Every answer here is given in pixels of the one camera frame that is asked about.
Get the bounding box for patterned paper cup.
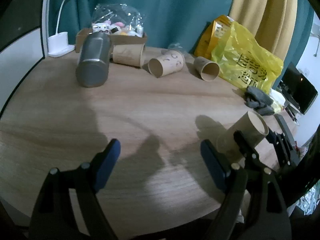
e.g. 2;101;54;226
148;50;185;78

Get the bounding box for brown paper cup front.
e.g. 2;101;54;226
194;56;220;82

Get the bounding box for plain brown paper cup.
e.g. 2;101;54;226
112;44;145;68

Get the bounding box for white paper items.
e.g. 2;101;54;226
269;88;286;114

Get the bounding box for grey cloth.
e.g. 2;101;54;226
245;86;274;116

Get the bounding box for black laptop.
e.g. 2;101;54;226
279;62;318;114

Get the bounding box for yellow plastic shopping bag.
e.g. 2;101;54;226
211;22;284;94

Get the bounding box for orange paper package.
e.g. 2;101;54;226
194;15;234;60

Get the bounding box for crumpled clear plastic wrap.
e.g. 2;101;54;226
168;42;188;56

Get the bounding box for yellow curtain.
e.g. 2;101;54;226
229;0;298;60

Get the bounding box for grey metal tumbler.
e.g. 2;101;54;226
75;32;111;88

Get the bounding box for teal curtain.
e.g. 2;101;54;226
48;0;316;63

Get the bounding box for white desk lamp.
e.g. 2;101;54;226
47;0;99;58

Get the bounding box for brown cardboard box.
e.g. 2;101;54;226
75;28;148;53

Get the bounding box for clear bag of toys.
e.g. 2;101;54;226
91;4;144;38

